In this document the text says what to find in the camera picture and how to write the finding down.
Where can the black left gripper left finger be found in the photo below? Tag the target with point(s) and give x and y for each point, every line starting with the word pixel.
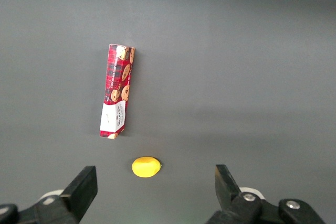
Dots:
pixel 78 192

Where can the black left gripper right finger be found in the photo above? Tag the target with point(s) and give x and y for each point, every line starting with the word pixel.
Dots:
pixel 228 195

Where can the yellow lemon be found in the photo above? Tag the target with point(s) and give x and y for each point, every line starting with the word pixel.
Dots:
pixel 145 167

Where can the red tartan cookie box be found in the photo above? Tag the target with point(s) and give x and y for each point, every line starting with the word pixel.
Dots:
pixel 116 90

